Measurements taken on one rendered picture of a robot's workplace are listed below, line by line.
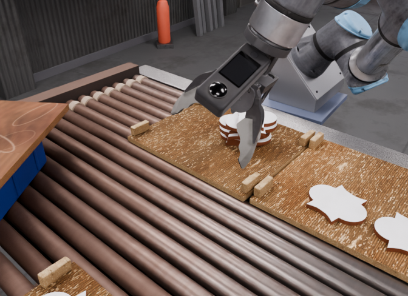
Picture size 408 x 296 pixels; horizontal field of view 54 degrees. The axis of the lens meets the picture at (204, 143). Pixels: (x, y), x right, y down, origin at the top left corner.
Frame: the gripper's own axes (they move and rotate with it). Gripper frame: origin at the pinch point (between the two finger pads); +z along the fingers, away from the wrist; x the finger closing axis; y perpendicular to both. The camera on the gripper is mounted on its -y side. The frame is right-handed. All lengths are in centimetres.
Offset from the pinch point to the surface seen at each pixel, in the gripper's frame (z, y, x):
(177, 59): 153, 320, 148
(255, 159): 18.7, 35.3, -5.8
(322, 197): 10.6, 26.7, -23.3
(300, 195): 13.7, 26.9, -19.4
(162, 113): 34, 49, 28
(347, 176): 8.9, 39.1, -26.2
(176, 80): 36, 75, 39
